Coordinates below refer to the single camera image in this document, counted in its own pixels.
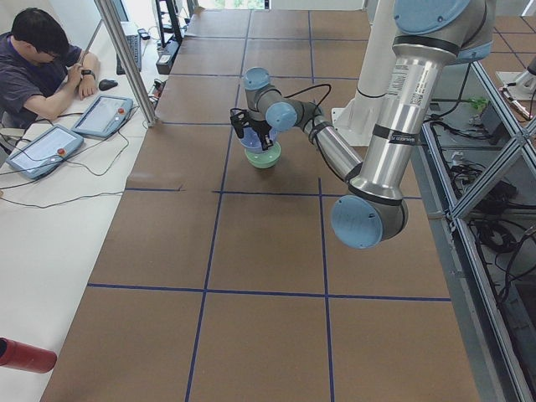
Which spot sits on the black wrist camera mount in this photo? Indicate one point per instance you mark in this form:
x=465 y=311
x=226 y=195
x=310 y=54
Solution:
x=240 y=121

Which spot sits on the near blue teach pendant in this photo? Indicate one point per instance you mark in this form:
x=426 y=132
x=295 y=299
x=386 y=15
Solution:
x=45 y=153

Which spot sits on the blue teach pendant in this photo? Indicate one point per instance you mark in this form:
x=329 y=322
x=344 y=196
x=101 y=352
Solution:
x=103 y=117
x=45 y=153

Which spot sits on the green bowl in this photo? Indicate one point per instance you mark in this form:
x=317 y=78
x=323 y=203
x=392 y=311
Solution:
x=265 y=159

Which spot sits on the black computer mouse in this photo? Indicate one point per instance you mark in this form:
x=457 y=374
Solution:
x=105 y=84

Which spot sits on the blue bowl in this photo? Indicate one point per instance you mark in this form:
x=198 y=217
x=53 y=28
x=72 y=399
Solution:
x=251 y=140

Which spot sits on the far blue teach pendant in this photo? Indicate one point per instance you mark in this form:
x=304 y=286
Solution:
x=103 y=117

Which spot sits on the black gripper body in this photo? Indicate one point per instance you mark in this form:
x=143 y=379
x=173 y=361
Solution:
x=261 y=127

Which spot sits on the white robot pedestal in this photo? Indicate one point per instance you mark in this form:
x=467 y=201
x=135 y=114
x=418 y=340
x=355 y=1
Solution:
x=355 y=122

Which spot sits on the red cylinder bottle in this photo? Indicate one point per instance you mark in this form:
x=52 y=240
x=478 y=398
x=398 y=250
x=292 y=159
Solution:
x=25 y=357

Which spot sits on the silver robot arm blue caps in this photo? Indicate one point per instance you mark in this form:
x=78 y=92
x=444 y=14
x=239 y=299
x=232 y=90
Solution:
x=417 y=39

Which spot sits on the seated person dark shirt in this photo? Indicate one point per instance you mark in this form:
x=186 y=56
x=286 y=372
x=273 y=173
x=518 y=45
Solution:
x=41 y=71

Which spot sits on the aluminium frame post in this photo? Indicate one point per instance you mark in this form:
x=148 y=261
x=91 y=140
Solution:
x=114 y=28

